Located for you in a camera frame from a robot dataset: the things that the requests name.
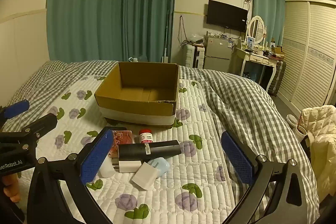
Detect white louvered wardrobe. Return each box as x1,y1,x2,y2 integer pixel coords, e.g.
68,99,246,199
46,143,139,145
277,0,336,113

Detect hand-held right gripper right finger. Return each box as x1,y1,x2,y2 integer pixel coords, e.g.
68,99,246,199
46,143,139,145
221,131,307,224

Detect white mop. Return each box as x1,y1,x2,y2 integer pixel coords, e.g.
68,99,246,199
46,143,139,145
160,10,171,63

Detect white bottle with red cap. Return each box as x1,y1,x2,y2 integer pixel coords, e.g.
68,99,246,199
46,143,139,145
138,129,154,144

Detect white suitcase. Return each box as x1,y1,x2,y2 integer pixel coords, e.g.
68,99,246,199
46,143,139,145
184,44,205,68

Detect black wall television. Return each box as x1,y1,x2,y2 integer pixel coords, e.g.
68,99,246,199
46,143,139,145
206,0,249,33

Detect pink patterned card pack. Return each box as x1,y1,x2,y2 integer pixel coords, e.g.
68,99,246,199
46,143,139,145
109,130,133,159

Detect wide green curtain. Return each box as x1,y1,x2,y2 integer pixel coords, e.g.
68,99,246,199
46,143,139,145
46,0,124,62

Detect light blue plug adapter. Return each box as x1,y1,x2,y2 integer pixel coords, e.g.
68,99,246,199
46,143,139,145
147,157,170,179

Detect hanging wall cables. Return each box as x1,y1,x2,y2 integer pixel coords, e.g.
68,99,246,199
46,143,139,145
178,15,190,47

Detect white oval mirror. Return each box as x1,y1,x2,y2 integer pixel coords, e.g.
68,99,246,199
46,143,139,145
247,15,265,45

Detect white paper cup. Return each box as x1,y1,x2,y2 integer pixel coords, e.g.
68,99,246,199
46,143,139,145
287,114,299,130
295,125,308,144

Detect large white charger adapter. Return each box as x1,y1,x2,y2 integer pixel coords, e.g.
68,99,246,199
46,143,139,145
131,162,158,190

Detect white dressing table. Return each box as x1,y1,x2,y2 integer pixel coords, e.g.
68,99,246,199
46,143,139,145
235,45,279,92

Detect cream quilted jacket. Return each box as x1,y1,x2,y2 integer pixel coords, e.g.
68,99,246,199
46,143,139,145
297,105,336,196

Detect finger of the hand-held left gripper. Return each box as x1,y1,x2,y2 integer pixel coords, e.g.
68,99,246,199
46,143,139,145
0,99,30,132
0,113,58,149

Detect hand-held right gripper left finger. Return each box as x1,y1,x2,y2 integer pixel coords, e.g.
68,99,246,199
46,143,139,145
26,126,114,224

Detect narrow green curtain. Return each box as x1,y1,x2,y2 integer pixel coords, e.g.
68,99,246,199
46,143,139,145
252,0,286,46

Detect plain white bottle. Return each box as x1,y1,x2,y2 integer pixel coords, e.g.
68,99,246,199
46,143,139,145
98,154,116,178

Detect person's left hand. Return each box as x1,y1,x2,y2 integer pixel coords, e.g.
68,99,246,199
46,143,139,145
3,174,21,203

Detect silver fridge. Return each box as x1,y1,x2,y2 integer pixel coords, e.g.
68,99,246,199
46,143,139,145
203,35,234,73

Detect black remote control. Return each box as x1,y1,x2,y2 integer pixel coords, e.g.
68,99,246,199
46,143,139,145
118,139,182,161

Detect small white charger adapter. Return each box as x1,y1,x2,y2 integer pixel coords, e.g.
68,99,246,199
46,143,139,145
119,160,142,173

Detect dark suitcase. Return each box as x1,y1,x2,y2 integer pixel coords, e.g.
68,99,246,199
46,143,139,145
268,59,287,97

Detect brown cardboard box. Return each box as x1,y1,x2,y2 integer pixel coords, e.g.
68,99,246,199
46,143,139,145
94,61,180,127

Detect white floral quilt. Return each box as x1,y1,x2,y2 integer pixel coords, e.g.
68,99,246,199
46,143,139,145
20,74,263,224

